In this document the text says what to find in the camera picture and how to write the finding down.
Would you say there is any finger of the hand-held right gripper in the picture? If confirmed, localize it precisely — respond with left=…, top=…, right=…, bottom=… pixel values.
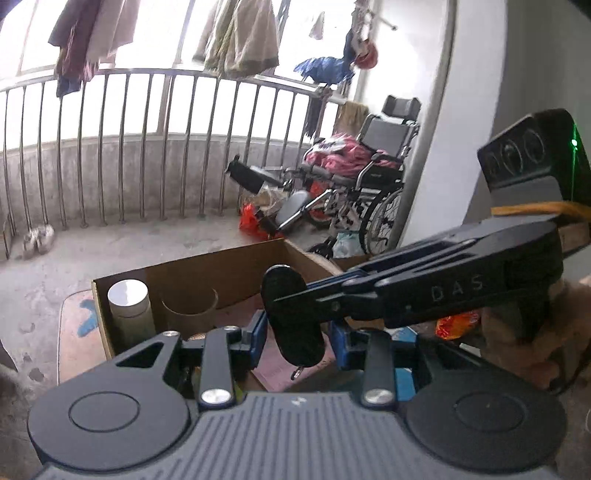
left=302, top=270, right=371, bottom=292
left=272, top=276, right=389, bottom=324

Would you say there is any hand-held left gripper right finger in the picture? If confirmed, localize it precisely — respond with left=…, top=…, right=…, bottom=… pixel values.
left=330, top=320, right=490, bottom=409

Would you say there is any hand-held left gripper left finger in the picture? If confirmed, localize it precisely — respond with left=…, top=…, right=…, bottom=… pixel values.
left=115, top=310, right=269, bottom=411

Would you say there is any black oval case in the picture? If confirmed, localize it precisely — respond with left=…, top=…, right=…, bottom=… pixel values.
left=261, top=264, right=325, bottom=381

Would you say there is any printed cardboard box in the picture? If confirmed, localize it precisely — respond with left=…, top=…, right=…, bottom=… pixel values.
left=91, top=237, right=370, bottom=393

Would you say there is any clear glass cup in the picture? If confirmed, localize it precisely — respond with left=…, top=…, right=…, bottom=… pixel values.
left=161, top=288, right=219, bottom=337

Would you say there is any white lidded jar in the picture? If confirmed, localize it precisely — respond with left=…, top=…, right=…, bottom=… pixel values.
left=107, top=279, right=157, bottom=344

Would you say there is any person's right hand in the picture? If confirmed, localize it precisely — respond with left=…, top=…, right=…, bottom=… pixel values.
left=480, top=279, right=591, bottom=394

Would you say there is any orange red bag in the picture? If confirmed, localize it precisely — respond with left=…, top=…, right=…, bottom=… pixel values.
left=436, top=311, right=482, bottom=341

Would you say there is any red plastic bag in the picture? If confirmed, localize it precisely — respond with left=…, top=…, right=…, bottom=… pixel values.
left=239, top=203, right=273, bottom=240

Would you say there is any tan bag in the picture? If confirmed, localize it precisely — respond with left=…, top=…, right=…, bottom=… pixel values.
left=259, top=185, right=289, bottom=208

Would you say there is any pink clothes pile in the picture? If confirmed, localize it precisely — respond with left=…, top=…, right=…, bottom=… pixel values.
left=302, top=134, right=402, bottom=171

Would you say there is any wheelchair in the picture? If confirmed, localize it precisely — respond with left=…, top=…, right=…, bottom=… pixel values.
left=225, top=96, right=422, bottom=257

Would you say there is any yellow towel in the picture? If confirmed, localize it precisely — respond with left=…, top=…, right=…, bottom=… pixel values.
left=333, top=102, right=370, bottom=139

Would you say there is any hanging beige garment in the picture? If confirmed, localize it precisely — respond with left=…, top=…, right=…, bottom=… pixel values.
left=194, top=0, right=280, bottom=79

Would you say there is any metal balcony railing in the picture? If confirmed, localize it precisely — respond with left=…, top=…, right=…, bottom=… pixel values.
left=0, top=68, right=352, bottom=259

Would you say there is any hanging maroon garment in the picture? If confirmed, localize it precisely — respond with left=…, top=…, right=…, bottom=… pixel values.
left=48, top=0, right=141, bottom=97

